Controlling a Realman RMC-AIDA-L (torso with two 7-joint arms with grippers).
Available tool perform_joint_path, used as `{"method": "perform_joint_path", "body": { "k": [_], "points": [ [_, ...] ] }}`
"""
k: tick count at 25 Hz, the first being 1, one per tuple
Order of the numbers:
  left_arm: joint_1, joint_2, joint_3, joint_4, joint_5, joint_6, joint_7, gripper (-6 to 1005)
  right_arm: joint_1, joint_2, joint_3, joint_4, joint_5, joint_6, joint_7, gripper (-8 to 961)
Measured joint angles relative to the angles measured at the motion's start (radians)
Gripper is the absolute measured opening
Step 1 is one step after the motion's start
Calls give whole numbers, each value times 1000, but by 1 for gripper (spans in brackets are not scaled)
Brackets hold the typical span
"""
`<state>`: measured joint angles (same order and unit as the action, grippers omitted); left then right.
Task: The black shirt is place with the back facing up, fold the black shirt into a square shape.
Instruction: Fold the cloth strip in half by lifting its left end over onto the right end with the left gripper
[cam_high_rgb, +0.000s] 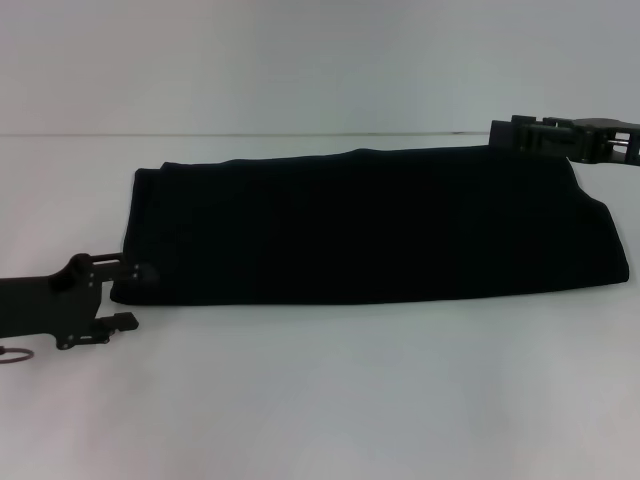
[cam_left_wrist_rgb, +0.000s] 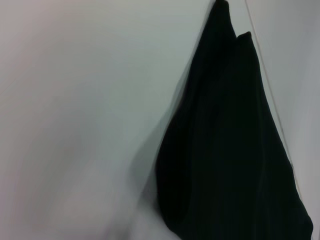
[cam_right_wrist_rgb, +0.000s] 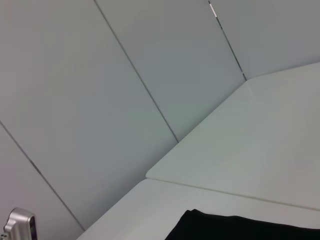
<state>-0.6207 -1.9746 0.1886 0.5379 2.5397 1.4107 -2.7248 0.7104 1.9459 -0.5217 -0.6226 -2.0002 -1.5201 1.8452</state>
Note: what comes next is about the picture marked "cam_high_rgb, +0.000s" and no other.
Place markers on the black shirt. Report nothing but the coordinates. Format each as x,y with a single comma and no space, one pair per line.
375,225

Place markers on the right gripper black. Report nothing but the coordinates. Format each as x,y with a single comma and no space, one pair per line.
612,142

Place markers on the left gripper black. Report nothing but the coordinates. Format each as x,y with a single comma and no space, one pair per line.
50,305

